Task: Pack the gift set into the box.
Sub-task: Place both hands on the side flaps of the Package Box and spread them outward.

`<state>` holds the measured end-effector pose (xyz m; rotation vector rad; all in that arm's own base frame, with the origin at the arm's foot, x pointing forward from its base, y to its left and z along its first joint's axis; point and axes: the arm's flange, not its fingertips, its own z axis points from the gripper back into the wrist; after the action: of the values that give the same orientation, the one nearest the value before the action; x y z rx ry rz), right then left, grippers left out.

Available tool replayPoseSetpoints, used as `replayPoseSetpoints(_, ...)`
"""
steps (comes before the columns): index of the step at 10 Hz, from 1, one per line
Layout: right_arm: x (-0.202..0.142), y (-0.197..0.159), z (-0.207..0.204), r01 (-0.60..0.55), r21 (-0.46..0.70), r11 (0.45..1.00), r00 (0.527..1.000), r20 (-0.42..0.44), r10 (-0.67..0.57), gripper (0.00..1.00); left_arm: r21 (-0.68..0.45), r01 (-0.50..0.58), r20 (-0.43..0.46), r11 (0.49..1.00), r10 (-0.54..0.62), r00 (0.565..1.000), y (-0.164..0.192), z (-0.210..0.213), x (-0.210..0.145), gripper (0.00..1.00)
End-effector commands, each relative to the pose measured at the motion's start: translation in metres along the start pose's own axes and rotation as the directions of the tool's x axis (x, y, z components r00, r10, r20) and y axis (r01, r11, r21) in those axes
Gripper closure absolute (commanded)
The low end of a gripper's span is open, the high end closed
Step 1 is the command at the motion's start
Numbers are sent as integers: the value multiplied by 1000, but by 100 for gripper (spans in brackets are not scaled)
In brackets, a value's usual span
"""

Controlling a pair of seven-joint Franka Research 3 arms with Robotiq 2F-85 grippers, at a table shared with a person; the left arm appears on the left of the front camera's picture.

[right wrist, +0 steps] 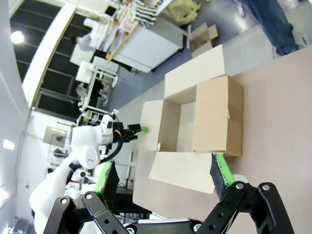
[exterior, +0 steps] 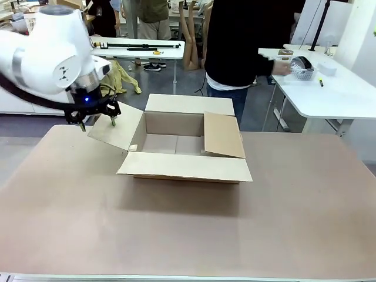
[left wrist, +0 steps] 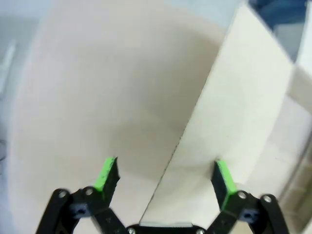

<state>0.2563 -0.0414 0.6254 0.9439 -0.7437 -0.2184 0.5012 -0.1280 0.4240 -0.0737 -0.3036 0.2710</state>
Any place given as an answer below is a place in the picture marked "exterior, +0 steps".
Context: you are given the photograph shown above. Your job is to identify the person's left forearm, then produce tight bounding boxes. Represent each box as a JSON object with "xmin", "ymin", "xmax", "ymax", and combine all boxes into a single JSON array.
[{"xmin": 257, "ymin": 53, "xmax": 277, "ymax": 78}]

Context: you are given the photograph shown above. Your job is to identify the brown cardboard box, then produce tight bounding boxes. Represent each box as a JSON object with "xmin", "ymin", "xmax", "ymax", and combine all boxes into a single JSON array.
[{"xmin": 87, "ymin": 93, "xmax": 254, "ymax": 185}]

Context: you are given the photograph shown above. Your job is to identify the bystander in olive shirt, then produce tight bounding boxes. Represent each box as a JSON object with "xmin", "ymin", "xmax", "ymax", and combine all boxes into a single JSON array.
[{"xmin": 136, "ymin": 0, "xmax": 173, "ymax": 41}]

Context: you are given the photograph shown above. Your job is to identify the white board panel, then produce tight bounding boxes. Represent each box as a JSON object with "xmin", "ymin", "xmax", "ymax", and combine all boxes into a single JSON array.
[{"xmin": 290, "ymin": 0, "xmax": 357, "ymax": 48}]

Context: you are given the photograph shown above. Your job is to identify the bystander in dark clothes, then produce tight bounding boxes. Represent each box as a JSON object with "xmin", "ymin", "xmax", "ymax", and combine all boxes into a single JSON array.
[{"xmin": 87, "ymin": 0, "xmax": 118, "ymax": 38}]

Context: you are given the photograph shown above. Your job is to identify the tan mannequin legs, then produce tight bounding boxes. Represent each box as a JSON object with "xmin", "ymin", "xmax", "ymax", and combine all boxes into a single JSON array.
[{"xmin": 180, "ymin": 0, "xmax": 213, "ymax": 71}]

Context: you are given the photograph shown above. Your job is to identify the brown cardboard carton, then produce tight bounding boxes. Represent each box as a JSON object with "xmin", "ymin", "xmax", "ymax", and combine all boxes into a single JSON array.
[{"xmin": 55, "ymin": 0, "xmax": 89, "ymax": 13}]

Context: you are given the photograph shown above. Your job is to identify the bystander in light blue shirt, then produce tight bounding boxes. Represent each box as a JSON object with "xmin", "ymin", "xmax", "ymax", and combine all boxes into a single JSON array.
[{"xmin": 111, "ymin": 0, "xmax": 123, "ymax": 30}]

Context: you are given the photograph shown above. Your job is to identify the black left arm cable bundle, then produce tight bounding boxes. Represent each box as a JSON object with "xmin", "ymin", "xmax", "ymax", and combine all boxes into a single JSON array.
[{"xmin": 0, "ymin": 72, "xmax": 77, "ymax": 114}]

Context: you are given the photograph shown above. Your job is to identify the white plastic mesh basket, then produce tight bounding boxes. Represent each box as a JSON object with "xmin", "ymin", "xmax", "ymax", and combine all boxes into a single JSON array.
[{"xmin": 289, "ymin": 57, "xmax": 315, "ymax": 82}]

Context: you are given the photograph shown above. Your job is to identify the person's left hand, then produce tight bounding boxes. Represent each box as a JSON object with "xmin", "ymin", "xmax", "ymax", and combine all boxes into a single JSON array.
[{"xmin": 271, "ymin": 60, "xmax": 293, "ymax": 78}]

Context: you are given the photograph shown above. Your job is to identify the small white box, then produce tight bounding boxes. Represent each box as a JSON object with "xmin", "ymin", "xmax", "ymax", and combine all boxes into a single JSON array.
[{"xmin": 316, "ymin": 62, "xmax": 338, "ymax": 77}]

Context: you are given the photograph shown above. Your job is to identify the yellow cloth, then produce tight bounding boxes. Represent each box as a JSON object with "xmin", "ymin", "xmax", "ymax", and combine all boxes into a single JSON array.
[{"xmin": 109, "ymin": 61, "xmax": 143, "ymax": 95}]

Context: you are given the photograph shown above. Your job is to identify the black light stand pole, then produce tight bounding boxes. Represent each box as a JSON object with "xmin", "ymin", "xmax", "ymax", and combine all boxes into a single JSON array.
[{"xmin": 308, "ymin": 0, "xmax": 330, "ymax": 52}]

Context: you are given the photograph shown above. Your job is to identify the white rectangular table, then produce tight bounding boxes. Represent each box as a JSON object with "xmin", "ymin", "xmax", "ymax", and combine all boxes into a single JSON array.
[{"xmin": 88, "ymin": 36, "xmax": 186, "ymax": 95}]

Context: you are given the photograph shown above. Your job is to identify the person in black sweater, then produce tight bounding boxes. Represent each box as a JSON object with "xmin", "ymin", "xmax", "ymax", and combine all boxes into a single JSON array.
[{"xmin": 202, "ymin": 0, "xmax": 294, "ymax": 126}]

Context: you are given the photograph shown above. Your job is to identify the black item in basket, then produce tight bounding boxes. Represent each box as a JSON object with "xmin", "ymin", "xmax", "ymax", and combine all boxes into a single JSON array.
[{"xmin": 295, "ymin": 55, "xmax": 314, "ymax": 73}]

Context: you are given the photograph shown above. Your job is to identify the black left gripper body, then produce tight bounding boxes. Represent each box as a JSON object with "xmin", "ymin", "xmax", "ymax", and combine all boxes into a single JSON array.
[{"xmin": 70, "ymin": 83, "xmax": 107, "ymax": 116}]

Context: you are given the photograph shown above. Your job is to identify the black folded tripod pole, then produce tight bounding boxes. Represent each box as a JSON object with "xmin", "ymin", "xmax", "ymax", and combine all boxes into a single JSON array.
[{"xmin": 93, "ymin": 42, "xmax": 182, "ymax": 52}]

